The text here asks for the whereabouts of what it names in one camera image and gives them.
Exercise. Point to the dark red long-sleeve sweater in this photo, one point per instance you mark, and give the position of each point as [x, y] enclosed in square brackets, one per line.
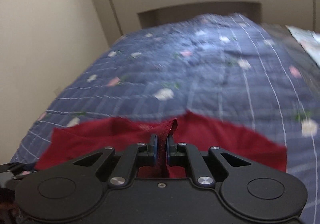
[203, 132]

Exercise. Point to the white wall socket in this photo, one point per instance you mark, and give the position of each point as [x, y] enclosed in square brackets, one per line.
[57, 91]

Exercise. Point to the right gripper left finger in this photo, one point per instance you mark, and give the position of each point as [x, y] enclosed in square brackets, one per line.
[134, 156]

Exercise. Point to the blue plaid floral quilt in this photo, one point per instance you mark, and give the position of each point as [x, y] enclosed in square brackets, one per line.
[224, 67]

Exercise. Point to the folded light blue clothes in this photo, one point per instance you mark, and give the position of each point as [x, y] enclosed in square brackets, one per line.
[309, 40]

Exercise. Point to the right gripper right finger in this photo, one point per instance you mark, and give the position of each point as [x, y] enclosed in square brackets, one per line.
[191, 160]

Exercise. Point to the beige window bench cabinet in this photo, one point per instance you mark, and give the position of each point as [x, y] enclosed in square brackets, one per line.
[158, 12]

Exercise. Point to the left beige tall wardrobe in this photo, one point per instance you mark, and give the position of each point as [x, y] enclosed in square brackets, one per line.
[110, 1]

